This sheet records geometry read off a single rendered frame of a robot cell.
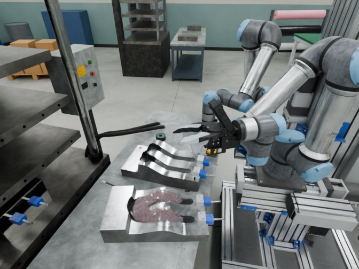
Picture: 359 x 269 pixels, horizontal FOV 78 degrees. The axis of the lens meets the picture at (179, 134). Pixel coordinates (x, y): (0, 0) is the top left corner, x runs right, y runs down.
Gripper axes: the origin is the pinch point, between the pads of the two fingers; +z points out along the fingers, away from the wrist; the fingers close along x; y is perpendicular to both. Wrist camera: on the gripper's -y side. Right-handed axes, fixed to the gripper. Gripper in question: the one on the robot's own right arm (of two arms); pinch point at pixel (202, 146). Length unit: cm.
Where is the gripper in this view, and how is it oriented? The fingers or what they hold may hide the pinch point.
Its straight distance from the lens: 134.1
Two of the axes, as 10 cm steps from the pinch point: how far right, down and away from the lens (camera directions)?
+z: 0.0, 8.2, 5.7
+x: 2.8, -5.5, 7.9
